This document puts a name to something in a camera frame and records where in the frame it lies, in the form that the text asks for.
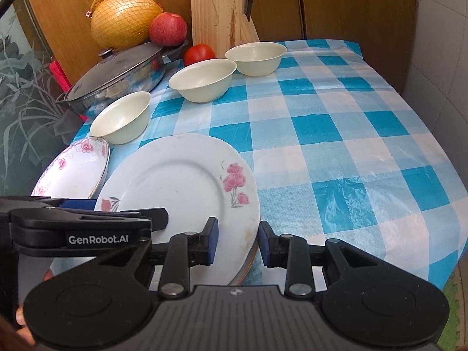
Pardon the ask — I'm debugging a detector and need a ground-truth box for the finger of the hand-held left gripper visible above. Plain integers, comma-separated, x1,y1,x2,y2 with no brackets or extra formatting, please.
117,207,170,232
44,197,97,211

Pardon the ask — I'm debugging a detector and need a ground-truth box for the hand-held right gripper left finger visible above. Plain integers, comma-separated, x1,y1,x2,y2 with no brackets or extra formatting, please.
96,217,220,299

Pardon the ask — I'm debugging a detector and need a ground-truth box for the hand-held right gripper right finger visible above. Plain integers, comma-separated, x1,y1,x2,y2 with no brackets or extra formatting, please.
258,220,371,297

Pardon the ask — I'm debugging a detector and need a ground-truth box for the small floral deep plate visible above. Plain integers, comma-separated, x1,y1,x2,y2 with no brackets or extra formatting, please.
31,136,110,200

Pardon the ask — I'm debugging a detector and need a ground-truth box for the large white floral plate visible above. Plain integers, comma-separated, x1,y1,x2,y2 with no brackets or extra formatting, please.
94,133,261,286

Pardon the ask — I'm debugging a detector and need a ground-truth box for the cream bowl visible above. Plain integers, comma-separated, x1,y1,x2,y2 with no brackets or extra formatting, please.
90,91,152,145
225,42,287,77
168,58,238,103

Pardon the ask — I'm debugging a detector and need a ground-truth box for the person's left hand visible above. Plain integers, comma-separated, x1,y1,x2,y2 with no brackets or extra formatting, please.
0,305,41,351

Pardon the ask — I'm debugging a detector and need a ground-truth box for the white plate gold rim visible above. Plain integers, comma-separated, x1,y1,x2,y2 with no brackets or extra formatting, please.
228,241,261,286

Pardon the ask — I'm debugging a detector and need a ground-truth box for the etched frosted glass door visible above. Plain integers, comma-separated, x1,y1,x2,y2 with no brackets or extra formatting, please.
0,0,74,198

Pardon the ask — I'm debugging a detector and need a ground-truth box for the blue checkered tablecloth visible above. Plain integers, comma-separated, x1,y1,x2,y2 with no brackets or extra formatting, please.
31,38,468,293

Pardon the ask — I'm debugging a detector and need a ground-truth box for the red plastic board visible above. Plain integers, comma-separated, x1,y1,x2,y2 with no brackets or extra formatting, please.
49,58,88,121

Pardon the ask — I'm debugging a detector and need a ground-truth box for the metal pan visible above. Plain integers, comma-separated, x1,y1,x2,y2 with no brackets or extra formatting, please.
56,40,189,118

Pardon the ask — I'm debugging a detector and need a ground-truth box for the metal pan lid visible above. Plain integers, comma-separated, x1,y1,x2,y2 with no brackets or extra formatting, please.
66,42,163,102

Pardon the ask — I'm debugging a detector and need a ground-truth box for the red tomato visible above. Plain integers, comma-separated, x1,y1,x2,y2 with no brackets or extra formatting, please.
183,43,216,67

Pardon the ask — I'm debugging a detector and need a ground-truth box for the pomelo in yellow net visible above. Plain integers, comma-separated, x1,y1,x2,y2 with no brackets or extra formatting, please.
90,0,165,50

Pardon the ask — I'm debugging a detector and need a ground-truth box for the red apple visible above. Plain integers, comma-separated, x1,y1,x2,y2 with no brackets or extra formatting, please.
148,12,188,47

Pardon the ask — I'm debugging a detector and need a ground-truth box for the green foam floor mat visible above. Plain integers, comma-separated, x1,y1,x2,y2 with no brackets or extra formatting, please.
437,263,468,351

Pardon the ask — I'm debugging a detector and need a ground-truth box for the wooden cutting board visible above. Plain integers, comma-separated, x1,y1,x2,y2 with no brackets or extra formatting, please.
191,0,261,59

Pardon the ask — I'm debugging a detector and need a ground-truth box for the wooden cabinet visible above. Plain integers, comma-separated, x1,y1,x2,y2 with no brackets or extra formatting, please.
25,0,419,92

